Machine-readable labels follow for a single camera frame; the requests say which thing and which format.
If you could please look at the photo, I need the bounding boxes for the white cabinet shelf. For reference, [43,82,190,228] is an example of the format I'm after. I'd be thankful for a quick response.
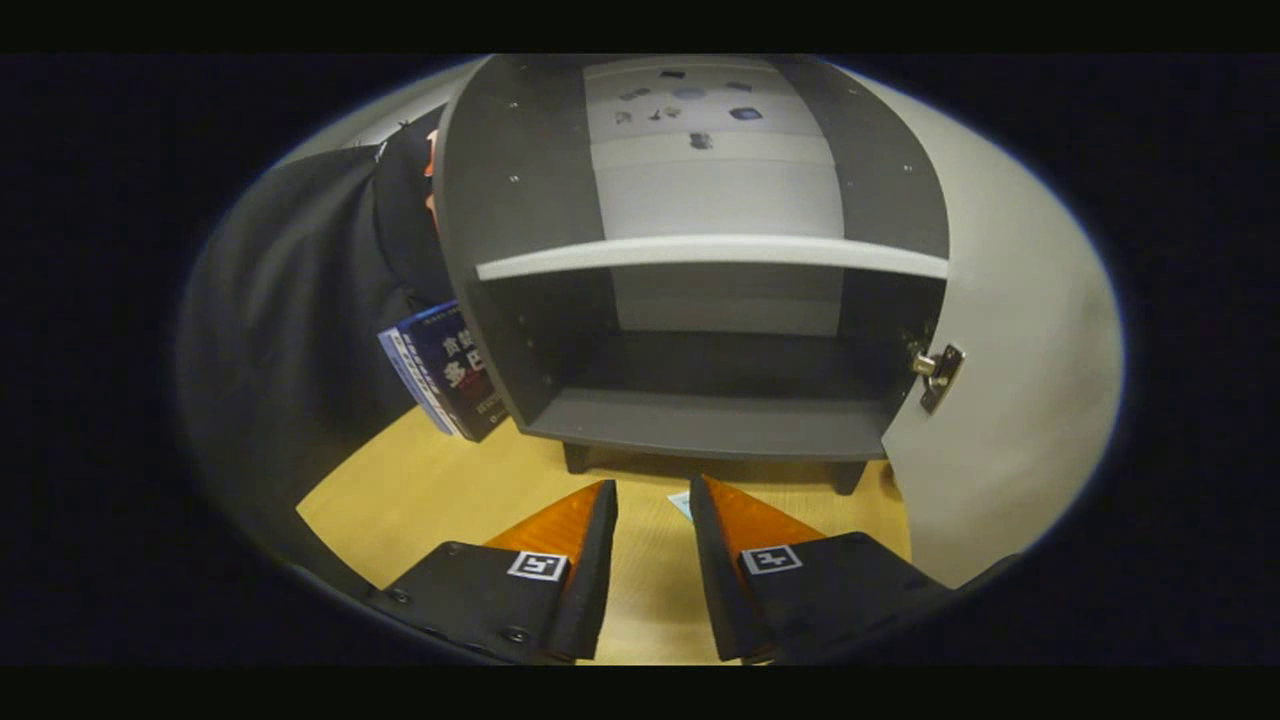
[476,235,949,282]

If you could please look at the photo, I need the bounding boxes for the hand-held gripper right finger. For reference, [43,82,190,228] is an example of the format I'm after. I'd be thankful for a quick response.
[688,474,956,666]

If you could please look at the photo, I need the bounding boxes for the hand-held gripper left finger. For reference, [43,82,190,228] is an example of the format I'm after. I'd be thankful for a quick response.
[365,479,619,664]

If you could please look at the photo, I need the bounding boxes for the black backdrop cloth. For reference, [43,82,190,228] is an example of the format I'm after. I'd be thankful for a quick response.
[175,105,456,601]

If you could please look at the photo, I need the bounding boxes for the dark blue book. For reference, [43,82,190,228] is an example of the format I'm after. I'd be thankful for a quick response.
[400,300,511,443]

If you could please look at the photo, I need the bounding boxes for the metal door hinge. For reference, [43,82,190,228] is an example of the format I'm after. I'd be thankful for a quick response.
[910,343,967,415]

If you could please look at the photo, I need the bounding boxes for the grey cabinet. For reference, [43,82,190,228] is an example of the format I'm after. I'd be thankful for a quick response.
[432,55,951,496]

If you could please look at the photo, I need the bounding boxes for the blue and white book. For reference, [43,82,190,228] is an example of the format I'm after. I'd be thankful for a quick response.
[377,325,466,439]

